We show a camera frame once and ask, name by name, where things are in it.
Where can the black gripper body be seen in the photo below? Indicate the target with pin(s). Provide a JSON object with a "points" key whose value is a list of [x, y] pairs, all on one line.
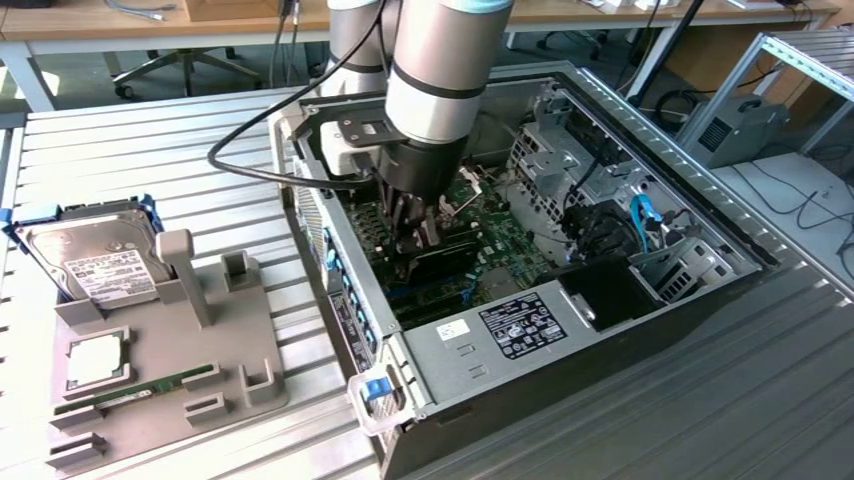
{"points": [[424, 170]]}

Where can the black graphics card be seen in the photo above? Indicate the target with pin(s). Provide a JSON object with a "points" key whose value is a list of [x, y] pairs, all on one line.
{"points": [[448, 262]]}

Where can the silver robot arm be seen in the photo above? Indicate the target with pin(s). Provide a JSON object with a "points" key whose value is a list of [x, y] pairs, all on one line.
{"points": [[434, 75]]}

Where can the metal socket cover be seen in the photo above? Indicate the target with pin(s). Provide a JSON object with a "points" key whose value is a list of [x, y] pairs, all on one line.
{"points": [[468, 192]]}

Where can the green motherboard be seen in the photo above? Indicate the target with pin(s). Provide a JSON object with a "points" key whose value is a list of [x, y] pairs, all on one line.
{"points": [[514, 245]]}

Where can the silver chipset heatsink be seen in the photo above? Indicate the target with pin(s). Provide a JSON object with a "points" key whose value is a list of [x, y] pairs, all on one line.
{"points": [[501, 282]]}

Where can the silver perforated drive cage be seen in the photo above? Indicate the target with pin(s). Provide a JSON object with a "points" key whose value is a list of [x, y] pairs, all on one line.
{"points": [[541, 200]]}

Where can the silver power supply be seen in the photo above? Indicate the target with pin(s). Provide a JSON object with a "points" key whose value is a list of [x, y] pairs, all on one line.
{"points": [[454, 350]]}

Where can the open PC case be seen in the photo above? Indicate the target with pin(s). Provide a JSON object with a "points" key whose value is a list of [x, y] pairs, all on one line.
{"points": [[468, 360]]}

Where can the black plastic shroud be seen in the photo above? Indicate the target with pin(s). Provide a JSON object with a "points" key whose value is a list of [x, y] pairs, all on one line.
{"points": [[608, 290]]}

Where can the blue case latch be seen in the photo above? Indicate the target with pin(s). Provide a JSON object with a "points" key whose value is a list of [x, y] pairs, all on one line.
{"points": [[377, 390]]}

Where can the office chair base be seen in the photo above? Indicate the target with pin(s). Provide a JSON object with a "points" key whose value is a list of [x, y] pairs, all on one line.
{"points": [[187, 65], [574, 40]]}

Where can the metal disk bay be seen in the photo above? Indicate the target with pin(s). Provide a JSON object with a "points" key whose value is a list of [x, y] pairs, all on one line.
{"points": [[681, 270]]}

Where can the wooden desk with white legs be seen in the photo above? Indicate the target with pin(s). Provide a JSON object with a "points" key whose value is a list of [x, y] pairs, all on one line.
{"points": [[601, 12], [81, 27]]}

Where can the grey parts rack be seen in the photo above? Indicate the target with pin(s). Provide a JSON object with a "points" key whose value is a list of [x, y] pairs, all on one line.
{"points": [[167, 345]]}

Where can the cardboard box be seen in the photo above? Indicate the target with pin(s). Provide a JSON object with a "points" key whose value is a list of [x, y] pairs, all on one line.
{"points": [[227, 10]]}

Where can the black stand pole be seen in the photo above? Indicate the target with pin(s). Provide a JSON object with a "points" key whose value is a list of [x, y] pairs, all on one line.
{"points": [[668, 45]]}

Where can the hard disk in blue caddy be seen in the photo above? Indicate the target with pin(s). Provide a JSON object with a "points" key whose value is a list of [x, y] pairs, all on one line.
{"points": [[87, 250]]}

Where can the grey box unit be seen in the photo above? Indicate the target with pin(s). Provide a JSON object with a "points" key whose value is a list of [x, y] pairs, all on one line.
{"points": [[741, 130]]}

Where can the green RAM stick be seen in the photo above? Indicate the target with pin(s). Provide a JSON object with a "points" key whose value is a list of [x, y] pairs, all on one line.
{"points": [[134, 392]]}

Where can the silver CPU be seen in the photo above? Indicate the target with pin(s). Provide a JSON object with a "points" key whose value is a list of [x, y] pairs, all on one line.
{"points": [[97, 360]]}

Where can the white side table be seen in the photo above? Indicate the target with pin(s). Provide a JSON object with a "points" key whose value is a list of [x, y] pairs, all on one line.
{"points": [[788, 210]]}

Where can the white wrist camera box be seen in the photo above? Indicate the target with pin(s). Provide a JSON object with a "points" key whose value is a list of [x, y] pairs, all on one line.
{"points": [[341, 150]]}

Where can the aluminium frame table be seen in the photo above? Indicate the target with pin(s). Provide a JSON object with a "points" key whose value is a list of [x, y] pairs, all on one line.
{"points": [[801, 50]]}

